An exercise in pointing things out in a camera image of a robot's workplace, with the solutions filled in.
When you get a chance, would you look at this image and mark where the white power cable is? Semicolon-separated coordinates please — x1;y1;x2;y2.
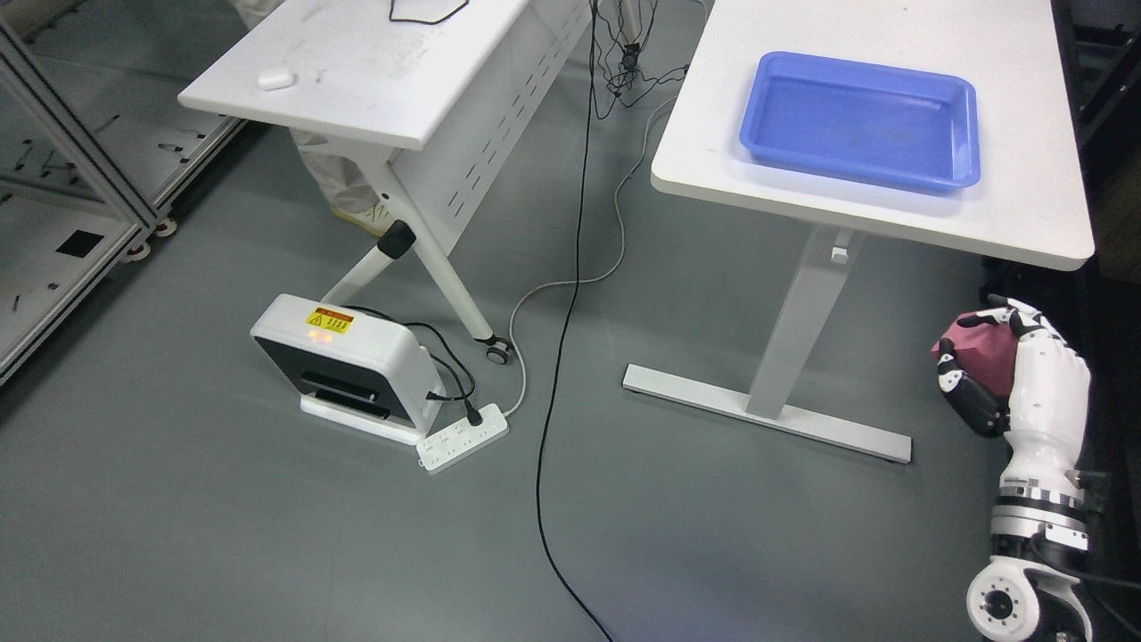
504;86;683;420

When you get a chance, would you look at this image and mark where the white standing desk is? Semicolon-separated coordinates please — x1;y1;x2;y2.
622;1;1095;464

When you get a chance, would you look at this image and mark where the white power strip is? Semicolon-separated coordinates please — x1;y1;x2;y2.
415;405;510;474

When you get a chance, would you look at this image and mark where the white box appliance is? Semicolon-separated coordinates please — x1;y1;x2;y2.
250;293;445;444

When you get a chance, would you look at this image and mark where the aluminium frame rack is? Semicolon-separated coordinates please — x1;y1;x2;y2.
1;1;245;381

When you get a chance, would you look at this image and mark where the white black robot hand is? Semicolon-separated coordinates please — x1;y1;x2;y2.
934;295;1091;499

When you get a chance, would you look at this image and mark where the pink block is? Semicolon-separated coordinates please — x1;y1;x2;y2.
941;312;1018;398

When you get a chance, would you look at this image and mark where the white folding table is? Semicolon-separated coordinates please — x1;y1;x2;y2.
178;1;588;365

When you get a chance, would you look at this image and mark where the blue tray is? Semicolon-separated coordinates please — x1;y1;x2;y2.
738;50;981;193

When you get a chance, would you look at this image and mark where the long black floor cable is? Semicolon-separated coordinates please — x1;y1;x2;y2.
535;0;616;642

